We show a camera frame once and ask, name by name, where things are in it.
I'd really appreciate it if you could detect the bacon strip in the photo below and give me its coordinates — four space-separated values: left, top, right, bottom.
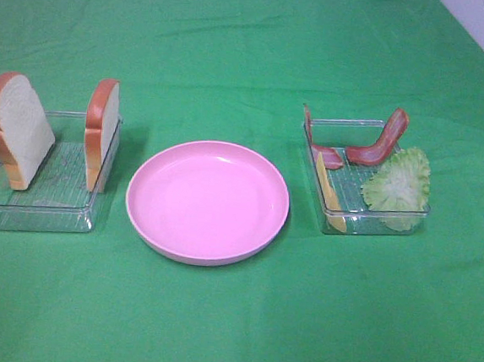
303 104 344 170
345 107 410 166

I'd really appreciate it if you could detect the green lettuce leaf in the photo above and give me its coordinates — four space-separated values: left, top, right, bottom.
360 147 431 232

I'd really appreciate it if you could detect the toast bread slice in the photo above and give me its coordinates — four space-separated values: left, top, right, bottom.
84 78 120 191
0 71 55 191

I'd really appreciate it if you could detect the pink round plate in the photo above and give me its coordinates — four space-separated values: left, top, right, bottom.
125 140 290 267

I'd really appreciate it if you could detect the yellow cheese slice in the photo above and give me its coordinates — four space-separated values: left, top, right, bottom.
315 153 347 233

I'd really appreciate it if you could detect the right clear plastic tray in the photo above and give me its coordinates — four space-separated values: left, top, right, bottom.
302 118 430 235

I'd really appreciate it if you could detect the clear plastic tray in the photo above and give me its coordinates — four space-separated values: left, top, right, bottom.
302 118 430 235
0 111 122 233

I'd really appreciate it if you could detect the left clear plastic tray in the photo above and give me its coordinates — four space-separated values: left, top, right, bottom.
0 111 122 233

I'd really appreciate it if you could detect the green tablecloth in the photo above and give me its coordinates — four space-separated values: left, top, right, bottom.
0 0 484 362

